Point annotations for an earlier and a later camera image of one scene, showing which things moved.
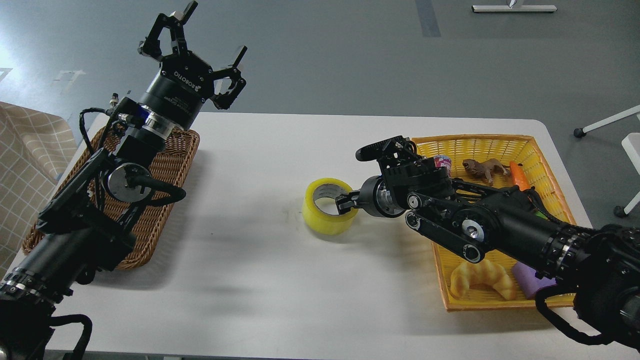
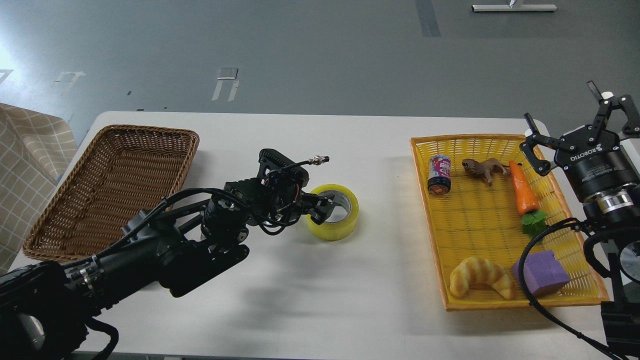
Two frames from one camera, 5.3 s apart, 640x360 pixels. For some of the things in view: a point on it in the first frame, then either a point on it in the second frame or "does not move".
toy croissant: [466, 274] does not move
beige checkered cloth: [38, 147] does not move
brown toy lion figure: [485, 168] does not move
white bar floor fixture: [494, 8] does not move
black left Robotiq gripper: [176, 94] to [279, 197]
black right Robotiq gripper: [376, 198] to [598, 167]
